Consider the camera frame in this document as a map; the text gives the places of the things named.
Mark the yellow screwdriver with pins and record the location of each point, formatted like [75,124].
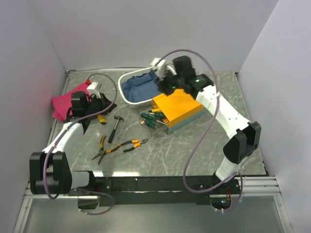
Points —
[156,110]

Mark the black base beam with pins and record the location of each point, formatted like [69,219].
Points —
[154,190]

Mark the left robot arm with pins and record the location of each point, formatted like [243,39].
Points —
[49,169]

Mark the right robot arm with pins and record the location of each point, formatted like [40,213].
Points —
[243,135]

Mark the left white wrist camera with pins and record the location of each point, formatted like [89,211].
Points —
[93,88]

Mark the yellow black tape measure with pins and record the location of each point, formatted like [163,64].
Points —
[101,119]

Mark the white plastic basket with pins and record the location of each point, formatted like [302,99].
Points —
[124,78]

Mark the pink folded towel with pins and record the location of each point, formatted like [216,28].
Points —
[62,103]

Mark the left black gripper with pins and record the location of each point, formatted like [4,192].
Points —
[105,103]

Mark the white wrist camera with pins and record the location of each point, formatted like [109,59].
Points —
[93,88]
[159,66]

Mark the dark green screwdriver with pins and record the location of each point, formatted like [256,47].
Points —
[150,123]

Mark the aluminium frame rail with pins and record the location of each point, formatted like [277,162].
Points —
[251,187]

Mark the green orange stubby screwdriver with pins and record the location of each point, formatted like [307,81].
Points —
[159,115]

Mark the orange black combination pliers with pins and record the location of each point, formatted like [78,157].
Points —
[136,143]

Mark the yellow needle nose pliers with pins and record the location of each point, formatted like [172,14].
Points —
[100,153]

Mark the black handled hammer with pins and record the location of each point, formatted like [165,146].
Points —
[111,137]

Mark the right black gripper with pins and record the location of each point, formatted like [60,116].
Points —
[163,88]

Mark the blue checkered shirt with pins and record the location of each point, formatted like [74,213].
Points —
[141,88]

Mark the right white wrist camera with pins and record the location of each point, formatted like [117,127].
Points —
[159,66]

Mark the yellow drawer cabinet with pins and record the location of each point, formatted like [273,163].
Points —
[179,109]

